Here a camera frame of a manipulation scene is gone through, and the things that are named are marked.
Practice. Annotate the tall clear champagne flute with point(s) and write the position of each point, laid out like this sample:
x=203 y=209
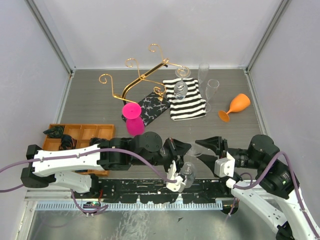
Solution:
x=203 y=70

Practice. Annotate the orange wooden compartment tray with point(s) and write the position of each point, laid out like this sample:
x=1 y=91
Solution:
x=82 y=134

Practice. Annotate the green patterned rolled tie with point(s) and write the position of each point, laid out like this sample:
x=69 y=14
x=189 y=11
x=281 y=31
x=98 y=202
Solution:
x=55 y=132

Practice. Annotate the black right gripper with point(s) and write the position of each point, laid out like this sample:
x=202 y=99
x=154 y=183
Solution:
x=216 y=142

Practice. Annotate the orange floral rolled tie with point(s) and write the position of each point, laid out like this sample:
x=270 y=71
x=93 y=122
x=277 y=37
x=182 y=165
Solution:
x=67 y=143

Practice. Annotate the black white striped cloth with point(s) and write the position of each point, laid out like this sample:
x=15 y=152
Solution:
x=193 y=106

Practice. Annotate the gold wine glass rack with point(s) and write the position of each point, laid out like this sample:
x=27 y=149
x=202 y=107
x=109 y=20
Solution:
x=130 y=84

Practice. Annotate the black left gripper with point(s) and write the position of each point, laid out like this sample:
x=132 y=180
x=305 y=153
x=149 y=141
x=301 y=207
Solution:
x=177 y=149

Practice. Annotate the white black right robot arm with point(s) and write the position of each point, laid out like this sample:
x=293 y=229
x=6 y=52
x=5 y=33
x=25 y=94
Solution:
x=262 y=177

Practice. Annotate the orange plastic wine glass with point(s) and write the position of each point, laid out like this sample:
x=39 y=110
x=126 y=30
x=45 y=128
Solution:
x=238 y=104

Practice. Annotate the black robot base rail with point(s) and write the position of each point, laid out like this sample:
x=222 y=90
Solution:
x=129 y=191

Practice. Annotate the white slotted cable duct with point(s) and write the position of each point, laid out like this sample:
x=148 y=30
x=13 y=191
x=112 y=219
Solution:
x=176 y=206

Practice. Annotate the clear stemmed wine glass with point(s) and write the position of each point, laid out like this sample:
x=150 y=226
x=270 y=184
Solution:
x=188 y=171

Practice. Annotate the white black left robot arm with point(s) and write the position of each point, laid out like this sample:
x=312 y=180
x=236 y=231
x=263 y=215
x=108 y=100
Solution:
x=60 y=168

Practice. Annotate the pink plastic wine glass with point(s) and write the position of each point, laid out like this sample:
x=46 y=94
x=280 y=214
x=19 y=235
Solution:
x=134 y=123

